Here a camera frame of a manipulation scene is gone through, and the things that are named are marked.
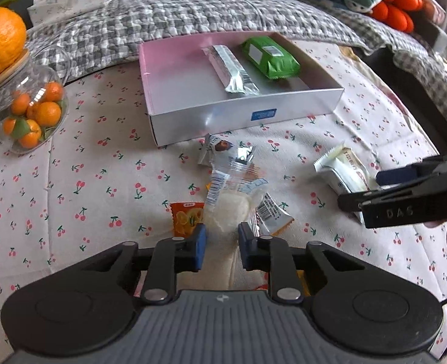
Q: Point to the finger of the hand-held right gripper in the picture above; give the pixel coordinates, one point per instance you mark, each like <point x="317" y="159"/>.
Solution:
<point x="396" y="177"/>
<point x="354" y="201"/>

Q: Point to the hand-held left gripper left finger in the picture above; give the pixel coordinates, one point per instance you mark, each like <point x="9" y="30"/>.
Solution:
<point x="200" y="248"/>

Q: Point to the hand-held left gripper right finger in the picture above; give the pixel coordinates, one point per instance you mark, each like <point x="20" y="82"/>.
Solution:
<point x="246" y="248"/>

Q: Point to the white snack bar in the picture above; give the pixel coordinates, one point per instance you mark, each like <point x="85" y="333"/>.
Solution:
<point x="341" y="167"/>

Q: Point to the clear rice cracker packet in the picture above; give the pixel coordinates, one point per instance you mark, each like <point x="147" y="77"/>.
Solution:
<point x="227" y="206"/>

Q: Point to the pink cardboard box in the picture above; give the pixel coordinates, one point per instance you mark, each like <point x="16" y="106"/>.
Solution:
<point x="208" y="121"/>

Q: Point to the orange and white snack packet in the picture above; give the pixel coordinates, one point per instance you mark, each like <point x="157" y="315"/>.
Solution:
<point x="271" y="212"/>

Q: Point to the small silver candy packet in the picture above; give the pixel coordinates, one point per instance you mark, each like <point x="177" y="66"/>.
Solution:
<point x="216" y="147"/>

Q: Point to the cherry print tablecloth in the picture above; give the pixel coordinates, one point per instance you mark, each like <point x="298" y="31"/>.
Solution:
<point x="94" y="197"/>

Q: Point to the green snack packet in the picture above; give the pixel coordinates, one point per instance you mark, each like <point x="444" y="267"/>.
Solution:
<point x="271" y="58"/>

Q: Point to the orange plush toy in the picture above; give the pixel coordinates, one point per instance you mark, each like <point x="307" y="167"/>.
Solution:
<point x="398" y="11"/>

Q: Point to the white faced plush toy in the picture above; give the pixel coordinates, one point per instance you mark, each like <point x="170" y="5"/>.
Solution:
<point x="357" y="5"/>

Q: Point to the silver snack bar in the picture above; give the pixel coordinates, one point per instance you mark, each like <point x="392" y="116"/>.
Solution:
<point x="229" y="68"/>

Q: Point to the cluster of small mandarins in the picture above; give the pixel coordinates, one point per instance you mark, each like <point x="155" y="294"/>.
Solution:
<point x="47" y="113"/>

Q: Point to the glass jar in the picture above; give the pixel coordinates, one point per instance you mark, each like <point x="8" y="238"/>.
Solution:
<point x="53" y="72"/>

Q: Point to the grey checked quilt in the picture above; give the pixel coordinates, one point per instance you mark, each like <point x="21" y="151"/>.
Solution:
<point x="208" y="11"/>

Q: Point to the wooden jar lid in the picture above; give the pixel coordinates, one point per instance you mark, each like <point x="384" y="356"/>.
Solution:
<point x="13" y="70"/>

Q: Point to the large orange with leaves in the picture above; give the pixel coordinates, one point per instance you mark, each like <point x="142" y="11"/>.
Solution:
<point x="0" y="38"/>

